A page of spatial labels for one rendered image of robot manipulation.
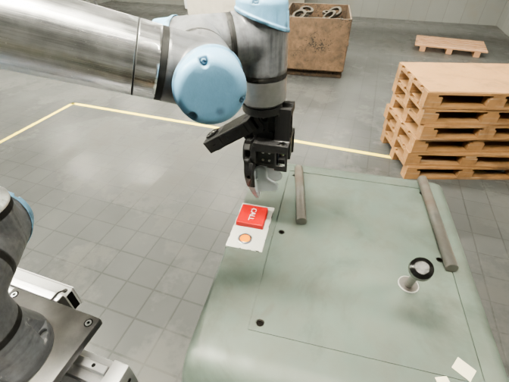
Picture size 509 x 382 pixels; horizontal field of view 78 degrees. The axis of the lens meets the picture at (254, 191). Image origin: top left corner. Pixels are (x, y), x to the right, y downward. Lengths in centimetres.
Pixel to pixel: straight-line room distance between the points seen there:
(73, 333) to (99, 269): 169
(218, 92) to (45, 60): 15
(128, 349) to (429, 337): 167
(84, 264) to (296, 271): 201
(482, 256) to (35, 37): 268
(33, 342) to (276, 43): 62
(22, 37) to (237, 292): 46
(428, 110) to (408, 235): 222
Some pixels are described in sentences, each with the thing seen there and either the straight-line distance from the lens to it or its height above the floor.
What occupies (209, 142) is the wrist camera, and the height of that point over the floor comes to 145.
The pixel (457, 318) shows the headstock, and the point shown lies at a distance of 65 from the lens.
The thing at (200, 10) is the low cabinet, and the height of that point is 42.
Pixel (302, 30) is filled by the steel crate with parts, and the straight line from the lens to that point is 505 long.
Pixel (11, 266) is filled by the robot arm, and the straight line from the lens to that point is 67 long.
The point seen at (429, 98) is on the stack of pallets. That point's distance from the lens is 286.
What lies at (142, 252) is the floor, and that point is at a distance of 239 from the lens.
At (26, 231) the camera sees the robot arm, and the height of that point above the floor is 132.
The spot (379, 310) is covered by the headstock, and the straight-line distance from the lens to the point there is 60.
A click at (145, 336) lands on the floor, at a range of 203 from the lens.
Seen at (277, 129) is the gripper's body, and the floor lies 149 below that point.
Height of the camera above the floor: 175
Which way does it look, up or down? 40 degrees down
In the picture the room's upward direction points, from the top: straight up
